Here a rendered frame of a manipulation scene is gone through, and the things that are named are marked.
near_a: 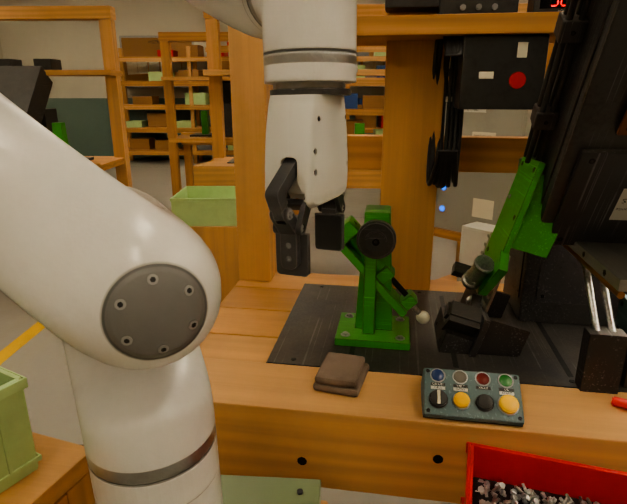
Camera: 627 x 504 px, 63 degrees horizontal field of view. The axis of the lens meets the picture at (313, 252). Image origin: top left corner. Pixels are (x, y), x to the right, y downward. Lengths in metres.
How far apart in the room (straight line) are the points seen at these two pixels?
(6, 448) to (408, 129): 1.03
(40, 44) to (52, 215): 12.08
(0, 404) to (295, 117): 0.67
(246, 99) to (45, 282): 1.04
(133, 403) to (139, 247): 0.17
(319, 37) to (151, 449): 0.37
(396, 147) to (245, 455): 0.79
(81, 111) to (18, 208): 11.74
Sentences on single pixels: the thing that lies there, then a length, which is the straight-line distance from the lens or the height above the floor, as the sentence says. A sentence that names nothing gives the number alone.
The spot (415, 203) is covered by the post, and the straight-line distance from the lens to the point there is 1.33.
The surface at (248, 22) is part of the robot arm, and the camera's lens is 0.54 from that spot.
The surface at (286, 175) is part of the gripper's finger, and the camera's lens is 0.43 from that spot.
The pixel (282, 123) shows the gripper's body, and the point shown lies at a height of 1.36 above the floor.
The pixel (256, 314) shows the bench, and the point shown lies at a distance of 1.23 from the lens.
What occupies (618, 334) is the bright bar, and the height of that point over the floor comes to 1.01.
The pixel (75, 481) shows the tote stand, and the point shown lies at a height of 0.76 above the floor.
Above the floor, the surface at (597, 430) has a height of 0.90.
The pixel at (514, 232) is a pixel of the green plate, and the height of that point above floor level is 1.15.
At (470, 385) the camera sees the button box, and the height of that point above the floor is 0.94.
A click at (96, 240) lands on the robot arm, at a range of 0.36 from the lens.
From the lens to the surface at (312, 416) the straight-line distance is 0.86.
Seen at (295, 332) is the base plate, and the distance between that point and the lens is 1.10.
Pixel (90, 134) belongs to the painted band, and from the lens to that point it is 12.08.
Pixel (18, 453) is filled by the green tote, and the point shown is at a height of 0.84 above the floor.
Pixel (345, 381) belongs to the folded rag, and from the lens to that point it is 0.88.
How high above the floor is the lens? 1.39
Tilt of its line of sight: 18 degrees down
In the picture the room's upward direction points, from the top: straight up
